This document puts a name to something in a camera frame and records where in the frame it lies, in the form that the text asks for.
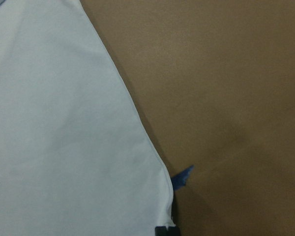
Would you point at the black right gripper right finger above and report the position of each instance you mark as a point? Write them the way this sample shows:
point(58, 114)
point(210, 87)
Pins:
point(173, 231)

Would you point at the blue tape strip lengthwise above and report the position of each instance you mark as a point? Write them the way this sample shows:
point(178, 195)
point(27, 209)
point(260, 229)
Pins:
point(180, 179)

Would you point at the brown paper table cover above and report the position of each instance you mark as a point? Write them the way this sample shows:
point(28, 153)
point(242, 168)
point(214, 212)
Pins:
point(214, 84)

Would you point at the light blue t-shirt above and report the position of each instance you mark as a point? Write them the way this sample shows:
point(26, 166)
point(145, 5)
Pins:
point(75, 159)

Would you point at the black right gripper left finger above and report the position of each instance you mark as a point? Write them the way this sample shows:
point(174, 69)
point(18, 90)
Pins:
point(161, 231)

